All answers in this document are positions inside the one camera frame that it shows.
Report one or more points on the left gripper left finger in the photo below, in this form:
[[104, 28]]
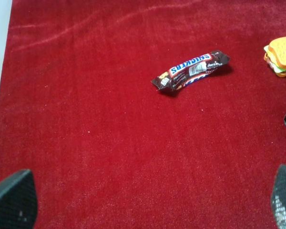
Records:
[[18, 201]]

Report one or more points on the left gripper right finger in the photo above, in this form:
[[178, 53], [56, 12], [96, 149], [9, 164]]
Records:
[[278, 197]]

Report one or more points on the red velvet tablecloth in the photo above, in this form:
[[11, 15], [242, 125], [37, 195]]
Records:
[[110, 151]]

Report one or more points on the toy sandwich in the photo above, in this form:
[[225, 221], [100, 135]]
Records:
[[275, 56]]

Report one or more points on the Snickers candy bar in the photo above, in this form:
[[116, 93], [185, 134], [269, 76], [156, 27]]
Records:
[[190, 71]]

